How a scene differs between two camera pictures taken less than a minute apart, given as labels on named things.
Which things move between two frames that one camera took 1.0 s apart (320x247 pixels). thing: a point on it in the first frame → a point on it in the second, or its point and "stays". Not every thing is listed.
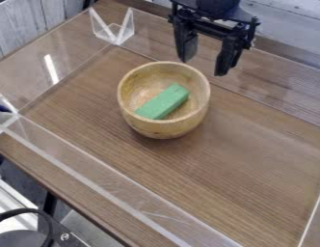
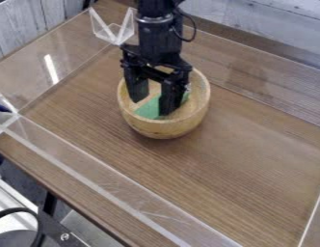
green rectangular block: [164, 102] stays
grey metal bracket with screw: [64, 237] stays
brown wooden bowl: [144, 82] stays
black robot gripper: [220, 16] → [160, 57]
